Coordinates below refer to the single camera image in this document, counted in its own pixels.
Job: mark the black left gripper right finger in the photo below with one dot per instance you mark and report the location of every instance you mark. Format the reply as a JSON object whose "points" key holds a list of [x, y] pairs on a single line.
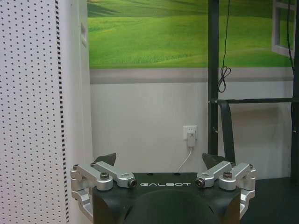
{"points": [[224, 171]]}

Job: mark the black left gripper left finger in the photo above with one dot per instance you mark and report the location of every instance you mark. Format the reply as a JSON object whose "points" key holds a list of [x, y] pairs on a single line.
{"points": [[102, 172]]}

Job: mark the white cabinet side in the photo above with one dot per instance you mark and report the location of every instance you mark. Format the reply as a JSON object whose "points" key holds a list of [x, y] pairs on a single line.
{"points": [[78, 81]]}

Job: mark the white perforated pegboard panel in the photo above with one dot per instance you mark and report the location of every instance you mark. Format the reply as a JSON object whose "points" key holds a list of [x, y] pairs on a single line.
{"points": [[31, 109]]}

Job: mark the white wall socket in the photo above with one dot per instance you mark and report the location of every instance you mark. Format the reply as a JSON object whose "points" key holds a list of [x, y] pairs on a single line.
{"points": [[189, 133]]}

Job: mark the black metal frame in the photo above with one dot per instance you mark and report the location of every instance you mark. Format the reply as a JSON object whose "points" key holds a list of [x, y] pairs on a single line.
{"points": [[254, 93]]}

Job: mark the green meadow wall poster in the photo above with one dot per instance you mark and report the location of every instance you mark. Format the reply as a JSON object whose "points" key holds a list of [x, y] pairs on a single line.
{"points": [[187, 33]]}

